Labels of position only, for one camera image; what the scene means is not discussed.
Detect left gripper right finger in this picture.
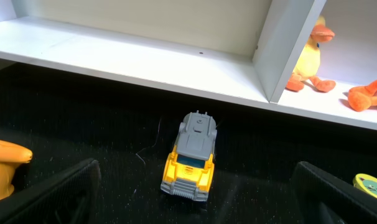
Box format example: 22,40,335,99
289,161,377,224

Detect yellow rubber duck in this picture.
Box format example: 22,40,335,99
0,132,34,205

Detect grey and yellow toy truck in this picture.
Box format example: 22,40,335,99
160,110,218,203

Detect white shelf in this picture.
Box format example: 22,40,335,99
0,0,377,133

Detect yellow and green rattle drum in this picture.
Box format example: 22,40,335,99
352,173,377,203

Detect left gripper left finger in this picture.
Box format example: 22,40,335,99
0,157,101,224

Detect yellow plush duck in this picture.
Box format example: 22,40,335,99
285,15,337,93

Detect white plush duck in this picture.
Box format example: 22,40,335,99
347,73,377,113

